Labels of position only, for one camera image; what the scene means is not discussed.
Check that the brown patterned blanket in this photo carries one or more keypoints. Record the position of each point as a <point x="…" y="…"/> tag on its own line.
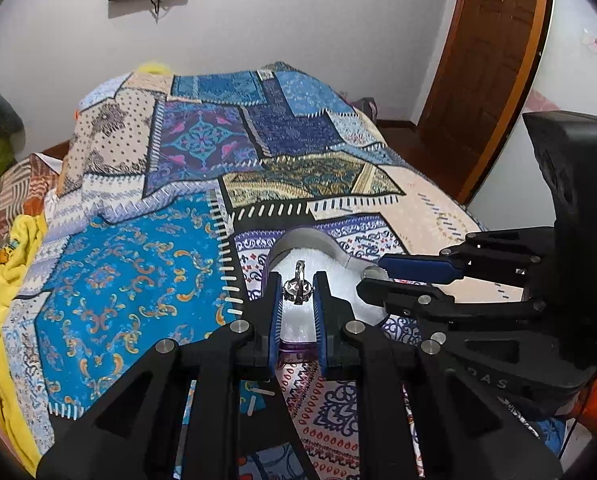
<point x="22" y="190"/>

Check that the brown wooden door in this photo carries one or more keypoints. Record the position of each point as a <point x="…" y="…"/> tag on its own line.
<point x="489" y="59"/>

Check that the yellow blanket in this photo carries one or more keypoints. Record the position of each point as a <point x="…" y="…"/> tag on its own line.
<point x="16" y="257"/>

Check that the purple heart-shaped tin box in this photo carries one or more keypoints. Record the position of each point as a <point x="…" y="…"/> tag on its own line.
<point x="318" y="296"/>

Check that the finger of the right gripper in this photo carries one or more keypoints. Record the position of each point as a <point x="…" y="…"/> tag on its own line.
<point x="421" y="301"/>
<point x="426" y="269"/>

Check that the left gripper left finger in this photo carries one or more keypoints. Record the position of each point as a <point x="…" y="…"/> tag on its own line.
<point x="177" y="408"/>

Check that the patchwork patterned bedspread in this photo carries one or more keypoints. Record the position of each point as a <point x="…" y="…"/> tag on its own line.
<point x="175" y="189"/>

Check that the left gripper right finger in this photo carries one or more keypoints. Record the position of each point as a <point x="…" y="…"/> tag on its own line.
<point x="421" y="415"/>

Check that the dark bag on floor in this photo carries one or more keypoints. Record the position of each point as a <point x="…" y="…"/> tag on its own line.
<point x="369" y="107"/>

